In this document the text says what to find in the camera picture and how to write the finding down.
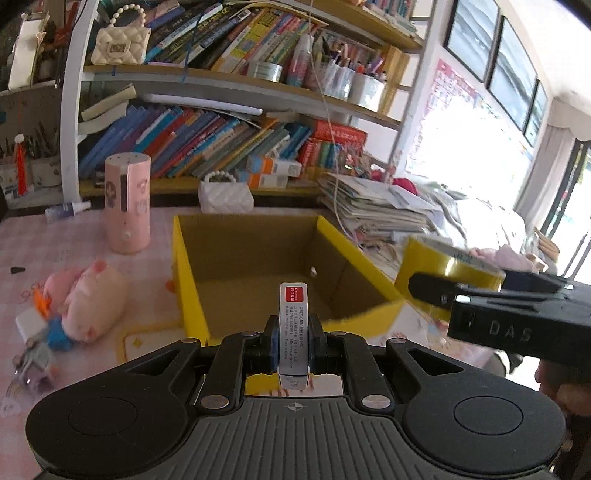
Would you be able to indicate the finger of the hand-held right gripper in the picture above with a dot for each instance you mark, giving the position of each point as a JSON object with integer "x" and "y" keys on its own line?
{"x": 429, "y": 287}
{"x": 535, "y": 280}

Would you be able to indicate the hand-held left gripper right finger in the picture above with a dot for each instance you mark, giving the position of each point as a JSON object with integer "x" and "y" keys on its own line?
{"x": 316, "y": 344}

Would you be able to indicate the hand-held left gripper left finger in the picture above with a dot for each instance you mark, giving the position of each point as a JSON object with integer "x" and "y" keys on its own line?
{"x": 273, "y": 342}

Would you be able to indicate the small white box red label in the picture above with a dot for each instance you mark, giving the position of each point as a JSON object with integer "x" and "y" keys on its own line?
{"x": 293, "y": 332}

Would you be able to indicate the yellow tape roll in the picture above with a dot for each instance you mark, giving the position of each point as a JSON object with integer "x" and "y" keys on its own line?
{"x": 425, "y": 258}

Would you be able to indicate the yellow cardboard box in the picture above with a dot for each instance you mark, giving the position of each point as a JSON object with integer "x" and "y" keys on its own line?
{"x": 183, "y": 277}

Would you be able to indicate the pale pink pig plush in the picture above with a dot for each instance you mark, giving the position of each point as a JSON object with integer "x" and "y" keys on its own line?
{"x": 94, "y": 300}

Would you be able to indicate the person's right hand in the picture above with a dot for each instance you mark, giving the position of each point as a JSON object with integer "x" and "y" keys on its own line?
{"x": 556, "y": 383}

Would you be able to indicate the stack of papers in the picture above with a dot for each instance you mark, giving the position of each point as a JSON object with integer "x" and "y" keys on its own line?
{"x": 374, "y": 207}

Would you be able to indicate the white quilted handbag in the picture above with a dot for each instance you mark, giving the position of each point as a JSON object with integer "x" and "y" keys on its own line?
{"x": 226, "y": 196}

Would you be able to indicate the orange and white carton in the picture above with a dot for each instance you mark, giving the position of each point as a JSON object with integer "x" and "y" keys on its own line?
{"x": 272, "y": 165}
{"x": 268, "y": 181}

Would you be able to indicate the small framed picture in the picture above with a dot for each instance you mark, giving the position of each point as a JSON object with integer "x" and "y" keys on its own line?
{"x": 535, "y": 113}

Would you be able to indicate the red book box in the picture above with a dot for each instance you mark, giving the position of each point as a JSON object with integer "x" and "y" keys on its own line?
{"x": 339, "y": 136}

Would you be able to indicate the pink cylindrical humidifier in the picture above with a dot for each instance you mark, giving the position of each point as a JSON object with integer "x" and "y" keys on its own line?
{"x": 128, "y": 203}

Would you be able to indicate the medium framed picture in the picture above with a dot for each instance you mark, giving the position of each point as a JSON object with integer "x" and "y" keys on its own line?
{"x": 513, "y": 74}

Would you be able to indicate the blue toy block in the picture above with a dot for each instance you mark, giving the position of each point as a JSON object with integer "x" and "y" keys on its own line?
{"x": 57, "y": 334}

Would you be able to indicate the small pink pig plush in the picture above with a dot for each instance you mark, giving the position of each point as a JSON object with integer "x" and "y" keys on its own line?
{"x": 62, "y": 284}

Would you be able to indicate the row of leaning books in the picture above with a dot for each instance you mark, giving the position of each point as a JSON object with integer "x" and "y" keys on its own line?
{"x": 194, "y": 138}

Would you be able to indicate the pink checked tablecloth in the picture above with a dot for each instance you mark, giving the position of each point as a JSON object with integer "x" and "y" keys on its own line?
{"x": 69, "y": 240}

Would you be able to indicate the orange plastic clip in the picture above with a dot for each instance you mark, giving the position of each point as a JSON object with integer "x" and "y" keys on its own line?
{"x": 41, "y": 302}

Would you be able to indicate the small grey plastic toy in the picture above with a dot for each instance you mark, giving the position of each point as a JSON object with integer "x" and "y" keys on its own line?
{"x": 34, "y": 369}

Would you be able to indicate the white charger block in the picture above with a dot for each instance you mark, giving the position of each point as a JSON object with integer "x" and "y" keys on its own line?
{"x": 30, "y": 327}

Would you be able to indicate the small spray bottle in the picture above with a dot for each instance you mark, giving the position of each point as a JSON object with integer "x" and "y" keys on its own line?
{"x": 64, "y": 211}

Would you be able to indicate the rolled white paper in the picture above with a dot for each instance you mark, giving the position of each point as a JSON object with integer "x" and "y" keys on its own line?
{"x": 203, "y": 104}

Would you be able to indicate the large framed picture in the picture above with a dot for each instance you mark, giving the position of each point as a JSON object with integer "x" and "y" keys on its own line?
{"x": 473, "y": 32}

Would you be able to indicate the white glue bottle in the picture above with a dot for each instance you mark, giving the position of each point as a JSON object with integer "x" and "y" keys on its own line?
{"x": 299, "y": 64}

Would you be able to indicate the silver tape roll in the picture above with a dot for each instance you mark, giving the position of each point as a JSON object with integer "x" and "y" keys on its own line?
{"x": 265, "y": 71}

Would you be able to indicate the pencil cup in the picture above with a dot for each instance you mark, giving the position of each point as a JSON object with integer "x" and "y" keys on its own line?
{"x": 45, "y": 170}

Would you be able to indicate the beige stacked books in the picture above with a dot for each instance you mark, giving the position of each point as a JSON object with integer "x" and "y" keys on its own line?
{"x": 106, "y": 108}

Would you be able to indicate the white bookshelf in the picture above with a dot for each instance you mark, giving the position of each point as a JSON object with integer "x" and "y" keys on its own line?
{"x": 74, "y": 115}

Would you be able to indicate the red tassel ornament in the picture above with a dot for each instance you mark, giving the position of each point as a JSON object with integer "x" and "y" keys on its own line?
{"x": 21, "y": 161}

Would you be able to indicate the row of colourful books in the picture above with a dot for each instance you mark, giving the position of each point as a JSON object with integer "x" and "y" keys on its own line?
{"x": 240, "y": 32}

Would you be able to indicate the cream quilted handbag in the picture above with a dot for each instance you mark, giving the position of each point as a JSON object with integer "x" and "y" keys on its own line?
{"x": 121, "y": 44}

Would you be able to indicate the white paper bag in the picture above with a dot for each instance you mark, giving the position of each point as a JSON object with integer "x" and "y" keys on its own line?
{"x": 27, "y": 50}

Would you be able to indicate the pink wall poster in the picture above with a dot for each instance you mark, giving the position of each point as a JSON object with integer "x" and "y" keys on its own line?
{"x": 448, "y": 106}

